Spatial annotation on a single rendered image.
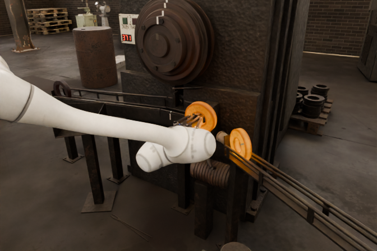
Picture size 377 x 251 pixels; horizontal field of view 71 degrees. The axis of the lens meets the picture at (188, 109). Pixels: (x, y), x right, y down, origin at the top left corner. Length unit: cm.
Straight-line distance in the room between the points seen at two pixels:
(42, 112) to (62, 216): 140
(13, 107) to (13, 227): 150
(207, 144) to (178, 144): 9
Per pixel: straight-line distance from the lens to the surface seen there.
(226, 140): 132
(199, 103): 118
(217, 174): 140
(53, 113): 75
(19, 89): 71
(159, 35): 136
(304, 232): 194
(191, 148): 81
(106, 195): 211
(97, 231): 190
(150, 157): 91
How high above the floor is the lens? 135
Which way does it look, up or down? 24 degrees down
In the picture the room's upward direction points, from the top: straight up
